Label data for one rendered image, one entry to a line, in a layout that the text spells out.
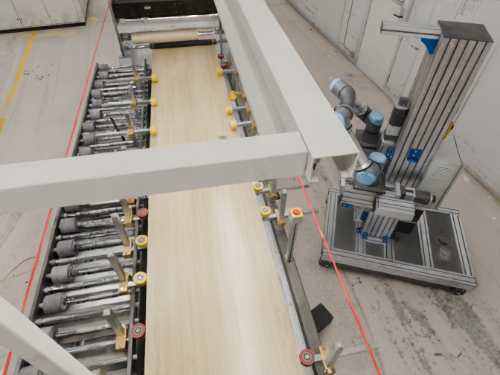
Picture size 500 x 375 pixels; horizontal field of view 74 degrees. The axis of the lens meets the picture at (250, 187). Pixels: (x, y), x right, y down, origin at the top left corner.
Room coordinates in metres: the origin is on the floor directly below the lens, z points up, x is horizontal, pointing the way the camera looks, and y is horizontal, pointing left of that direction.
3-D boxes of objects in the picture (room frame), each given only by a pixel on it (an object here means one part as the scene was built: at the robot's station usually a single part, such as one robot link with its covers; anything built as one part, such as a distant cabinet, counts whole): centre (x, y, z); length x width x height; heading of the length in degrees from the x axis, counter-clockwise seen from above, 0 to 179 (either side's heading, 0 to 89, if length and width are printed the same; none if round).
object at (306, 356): (0.55, -0.30, 0.85); 0.08 x 0.08 x 0.11
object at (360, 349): (0.59, -0.50, 0.84); 0.43 x 0.03 x 0.04; 101
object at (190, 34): (4.22, 0.86, 1.05); 1.43 x 0.12 x 0.12; 101
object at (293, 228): (1.26, -0.28, 0.93); 0.05 x 0.04 x 0.45; 11
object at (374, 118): (2.21, -0.99, 1.21); 0.13 x 0.12 x 0.14; 24
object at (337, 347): (0.54, -0.42, 0.90); 0.03 x 0.03 x 0.48; 11
